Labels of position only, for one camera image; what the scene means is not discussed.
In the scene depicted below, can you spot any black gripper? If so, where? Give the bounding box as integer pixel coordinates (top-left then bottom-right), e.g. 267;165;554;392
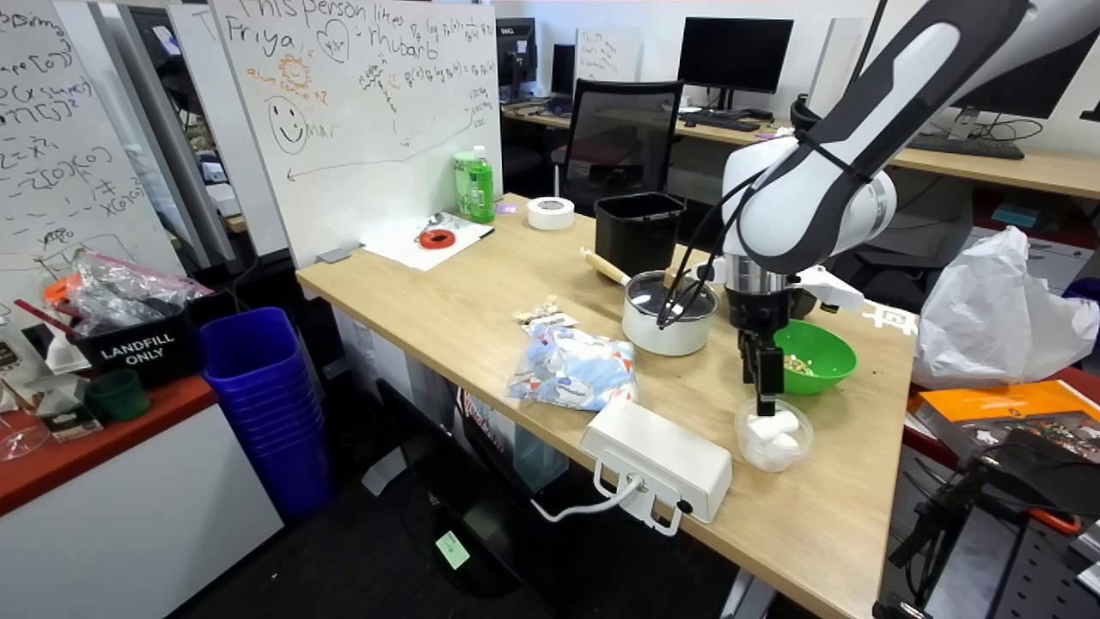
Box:
721;287;817;419

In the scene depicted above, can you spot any clear plastic bowl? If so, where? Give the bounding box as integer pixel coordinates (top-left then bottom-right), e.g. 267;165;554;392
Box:
733;397;817;476

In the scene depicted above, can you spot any green plastic bowl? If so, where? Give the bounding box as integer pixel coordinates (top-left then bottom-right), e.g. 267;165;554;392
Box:
774;315;860;400

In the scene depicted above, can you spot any grey round bowl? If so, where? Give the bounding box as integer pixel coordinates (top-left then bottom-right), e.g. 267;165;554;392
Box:
619;264;721;362

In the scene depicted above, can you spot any plain black bin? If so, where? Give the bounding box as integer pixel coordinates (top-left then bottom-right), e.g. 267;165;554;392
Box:
592;189;690;278

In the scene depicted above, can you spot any black landfill bin with clutter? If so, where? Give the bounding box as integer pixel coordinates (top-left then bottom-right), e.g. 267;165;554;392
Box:
71;290;240;392

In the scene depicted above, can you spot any white marshmallow pile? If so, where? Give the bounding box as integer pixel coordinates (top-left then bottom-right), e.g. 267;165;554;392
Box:
743;411;804;469

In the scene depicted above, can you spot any white power strip box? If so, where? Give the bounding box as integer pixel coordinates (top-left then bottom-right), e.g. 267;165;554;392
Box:
577;397;736;530

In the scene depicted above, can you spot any wooden spoon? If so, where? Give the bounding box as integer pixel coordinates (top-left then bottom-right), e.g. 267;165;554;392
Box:
580;249;636;292

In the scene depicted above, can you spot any crumpled blue white cloth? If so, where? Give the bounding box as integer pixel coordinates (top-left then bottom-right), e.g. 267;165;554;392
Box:
507;307;644;417

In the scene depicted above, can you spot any white plastic bag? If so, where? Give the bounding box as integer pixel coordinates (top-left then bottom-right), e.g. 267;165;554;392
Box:
910;224;1100;392

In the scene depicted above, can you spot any black keyboard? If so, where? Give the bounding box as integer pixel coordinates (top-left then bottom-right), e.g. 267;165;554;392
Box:
683;107;770;134

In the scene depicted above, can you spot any orange halloween box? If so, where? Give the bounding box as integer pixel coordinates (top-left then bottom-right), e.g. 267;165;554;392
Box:
910;378;1100;463

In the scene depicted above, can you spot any white tape roll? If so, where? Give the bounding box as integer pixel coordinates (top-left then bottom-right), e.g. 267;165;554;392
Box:
523;194;580;235

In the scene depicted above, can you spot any black mesh office chair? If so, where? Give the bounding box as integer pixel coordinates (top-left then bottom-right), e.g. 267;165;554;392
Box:
558;77;689;217

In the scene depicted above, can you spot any wooden office desk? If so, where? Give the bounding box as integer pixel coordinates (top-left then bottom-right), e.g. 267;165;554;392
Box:
498;99;796;158

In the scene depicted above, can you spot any black computer monitor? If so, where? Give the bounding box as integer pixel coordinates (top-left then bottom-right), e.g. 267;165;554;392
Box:
679;13;798;99

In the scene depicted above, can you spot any green wipes canister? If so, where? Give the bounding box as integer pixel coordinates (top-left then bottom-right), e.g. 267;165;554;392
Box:
447;145;498;226

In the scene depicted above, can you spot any small whiteboard with writing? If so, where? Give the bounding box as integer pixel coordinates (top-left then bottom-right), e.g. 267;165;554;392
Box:
572;28;645;87

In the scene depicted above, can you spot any black device with green label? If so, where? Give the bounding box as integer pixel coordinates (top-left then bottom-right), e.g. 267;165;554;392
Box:
387;456;544;603

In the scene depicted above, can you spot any white paper sheet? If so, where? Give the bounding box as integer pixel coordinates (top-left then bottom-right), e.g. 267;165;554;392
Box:
359;209;498;275

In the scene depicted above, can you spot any wide black monitor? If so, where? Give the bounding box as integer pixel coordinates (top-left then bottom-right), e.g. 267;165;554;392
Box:
954;30;1100;126

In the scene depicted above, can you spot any small dark monitor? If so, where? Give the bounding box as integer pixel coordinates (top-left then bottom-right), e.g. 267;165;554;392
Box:
494;13;544;94

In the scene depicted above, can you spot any large whiteboard with smiley drawing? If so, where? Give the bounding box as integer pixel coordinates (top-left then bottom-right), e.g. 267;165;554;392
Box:
211;0;510;267

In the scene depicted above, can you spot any stack of blue bins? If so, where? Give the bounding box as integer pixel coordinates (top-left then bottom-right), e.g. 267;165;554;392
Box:
192;304;338;527

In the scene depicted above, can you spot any small dark green cup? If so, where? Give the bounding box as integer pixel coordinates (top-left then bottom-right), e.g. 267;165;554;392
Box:
83;369;155;427

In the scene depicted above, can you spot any clear plastic bag clutter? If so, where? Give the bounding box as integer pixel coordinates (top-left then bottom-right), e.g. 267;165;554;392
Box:
40;250;216;338

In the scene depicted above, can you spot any white cabinet with red top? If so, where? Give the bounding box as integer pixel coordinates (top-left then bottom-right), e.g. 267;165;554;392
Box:
0;376;285;619

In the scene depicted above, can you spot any whiteboard with dense writing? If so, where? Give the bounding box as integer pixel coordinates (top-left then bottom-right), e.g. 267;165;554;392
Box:
0;0;188;309

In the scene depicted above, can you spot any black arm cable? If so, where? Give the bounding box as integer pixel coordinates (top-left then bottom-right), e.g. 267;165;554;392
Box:
656;99;878;333

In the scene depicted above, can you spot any white power strip cable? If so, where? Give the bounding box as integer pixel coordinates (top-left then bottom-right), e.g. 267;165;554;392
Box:
526;463;645;530

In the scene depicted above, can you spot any black camera tripod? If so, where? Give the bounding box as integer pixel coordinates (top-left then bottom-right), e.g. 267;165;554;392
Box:
883;454;1042;603

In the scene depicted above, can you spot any red tape ring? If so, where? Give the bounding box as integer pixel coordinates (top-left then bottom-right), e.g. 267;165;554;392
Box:
417;224;461;255

